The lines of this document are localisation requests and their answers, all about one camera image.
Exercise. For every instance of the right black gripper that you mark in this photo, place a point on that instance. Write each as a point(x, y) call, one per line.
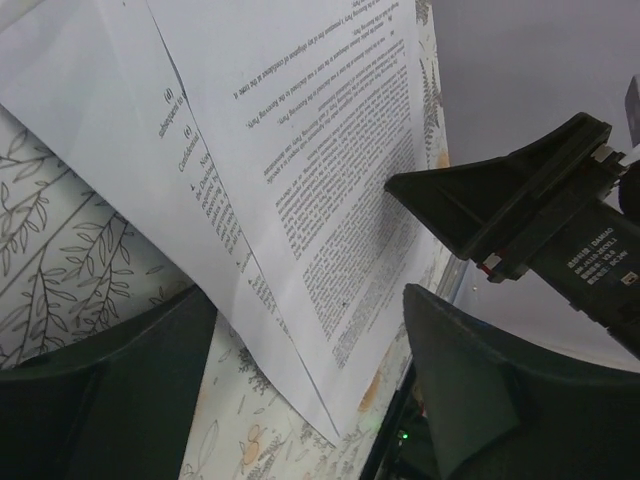
point(558, 206)

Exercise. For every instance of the printed paper sheet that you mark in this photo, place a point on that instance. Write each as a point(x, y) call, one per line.
point(308, 108)
point(94, 82)

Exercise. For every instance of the floral table mat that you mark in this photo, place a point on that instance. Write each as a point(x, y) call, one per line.
point(72, 266)

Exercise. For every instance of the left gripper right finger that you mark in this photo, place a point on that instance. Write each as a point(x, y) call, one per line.
point(500, 407)

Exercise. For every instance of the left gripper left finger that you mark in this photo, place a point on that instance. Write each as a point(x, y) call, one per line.
point(118, 405)

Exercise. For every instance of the aluminium frame rail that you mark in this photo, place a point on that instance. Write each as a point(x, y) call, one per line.
point(452, 284)

